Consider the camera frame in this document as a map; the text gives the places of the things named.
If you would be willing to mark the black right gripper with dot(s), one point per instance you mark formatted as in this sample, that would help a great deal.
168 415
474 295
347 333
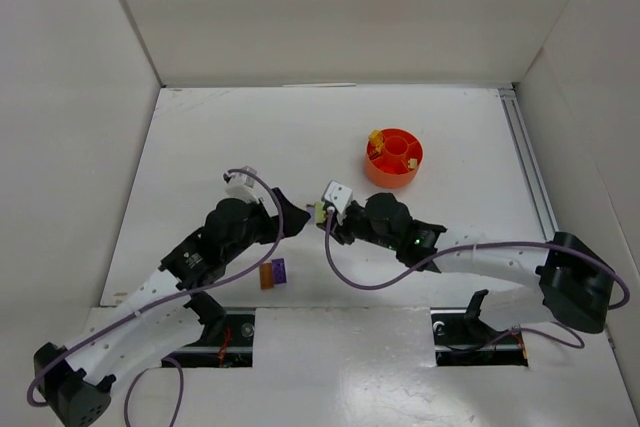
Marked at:
333 226

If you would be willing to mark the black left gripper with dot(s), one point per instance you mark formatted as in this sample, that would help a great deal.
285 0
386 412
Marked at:
275 219

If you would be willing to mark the green and lilac lego stack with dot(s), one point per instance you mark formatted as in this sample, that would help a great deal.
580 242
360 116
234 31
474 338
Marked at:
316 212

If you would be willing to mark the yellow lego brick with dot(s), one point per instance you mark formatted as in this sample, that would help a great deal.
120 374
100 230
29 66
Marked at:
376 141

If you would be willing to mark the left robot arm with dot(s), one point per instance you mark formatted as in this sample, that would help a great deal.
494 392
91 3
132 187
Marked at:
171 309

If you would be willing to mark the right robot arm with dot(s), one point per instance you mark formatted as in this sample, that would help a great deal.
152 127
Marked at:
561 280

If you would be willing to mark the purple lego brick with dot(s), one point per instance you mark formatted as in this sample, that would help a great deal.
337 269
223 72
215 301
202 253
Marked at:
279 272

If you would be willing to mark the brown lego brick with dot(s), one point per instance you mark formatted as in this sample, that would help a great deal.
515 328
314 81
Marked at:
266 276

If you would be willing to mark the orange round divided container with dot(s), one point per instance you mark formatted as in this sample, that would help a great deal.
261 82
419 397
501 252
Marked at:
389 169

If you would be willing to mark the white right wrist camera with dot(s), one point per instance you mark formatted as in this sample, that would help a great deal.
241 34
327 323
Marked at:
337 197

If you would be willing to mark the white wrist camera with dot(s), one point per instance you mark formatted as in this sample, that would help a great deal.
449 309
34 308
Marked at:
240 186
337 197

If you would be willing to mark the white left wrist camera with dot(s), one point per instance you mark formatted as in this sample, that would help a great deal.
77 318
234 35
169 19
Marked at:
240 186

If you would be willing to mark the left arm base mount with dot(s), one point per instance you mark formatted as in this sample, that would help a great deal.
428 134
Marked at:
232 347

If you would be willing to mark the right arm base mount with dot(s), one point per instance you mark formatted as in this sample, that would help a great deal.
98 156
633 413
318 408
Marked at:
461 339

